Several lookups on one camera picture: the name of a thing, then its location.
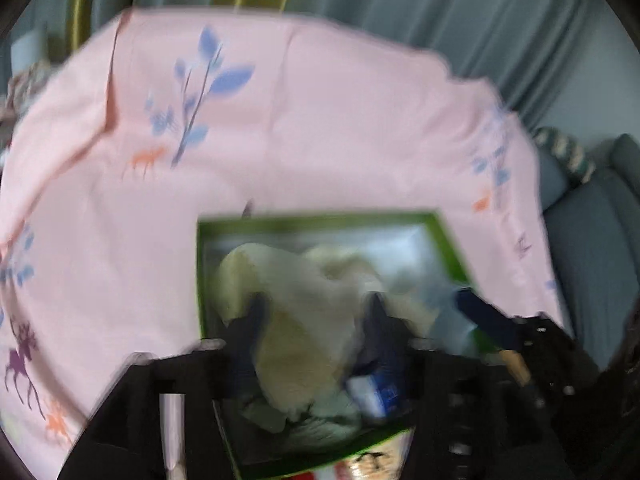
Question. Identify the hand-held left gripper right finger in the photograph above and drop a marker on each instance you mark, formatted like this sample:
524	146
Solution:
380	345

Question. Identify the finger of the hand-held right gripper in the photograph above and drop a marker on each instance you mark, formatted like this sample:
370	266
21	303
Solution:
485	316

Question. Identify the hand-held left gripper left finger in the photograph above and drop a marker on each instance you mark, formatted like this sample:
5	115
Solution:
245	350

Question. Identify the light blue plush toy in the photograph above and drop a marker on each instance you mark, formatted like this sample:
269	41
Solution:
445	317

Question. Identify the cream fluffy cloth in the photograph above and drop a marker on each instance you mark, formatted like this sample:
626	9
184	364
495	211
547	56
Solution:
300	310

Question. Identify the green cardboard box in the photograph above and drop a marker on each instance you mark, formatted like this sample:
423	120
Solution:
440	245

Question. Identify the blue white packet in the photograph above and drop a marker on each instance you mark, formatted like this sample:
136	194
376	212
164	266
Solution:
377	392

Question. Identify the pale green cloth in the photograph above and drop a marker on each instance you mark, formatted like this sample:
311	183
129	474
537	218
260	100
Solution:
300	417

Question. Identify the grey sofa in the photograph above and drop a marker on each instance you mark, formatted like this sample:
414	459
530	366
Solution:
595	240

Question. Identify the red and white packet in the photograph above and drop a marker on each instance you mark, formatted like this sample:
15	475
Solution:
325	472

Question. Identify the striped cushion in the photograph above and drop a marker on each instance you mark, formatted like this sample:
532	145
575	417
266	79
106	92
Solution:
565	155

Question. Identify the pink printed bedsheet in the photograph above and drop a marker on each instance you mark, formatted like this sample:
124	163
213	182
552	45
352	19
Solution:
325	135

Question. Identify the grey curtain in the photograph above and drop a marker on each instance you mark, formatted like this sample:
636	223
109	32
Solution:
450	10

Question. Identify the floral cloth pile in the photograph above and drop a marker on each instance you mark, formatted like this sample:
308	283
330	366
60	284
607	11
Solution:
25	87

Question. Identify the white lamp shade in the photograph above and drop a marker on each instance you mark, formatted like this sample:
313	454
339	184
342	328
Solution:
27	50

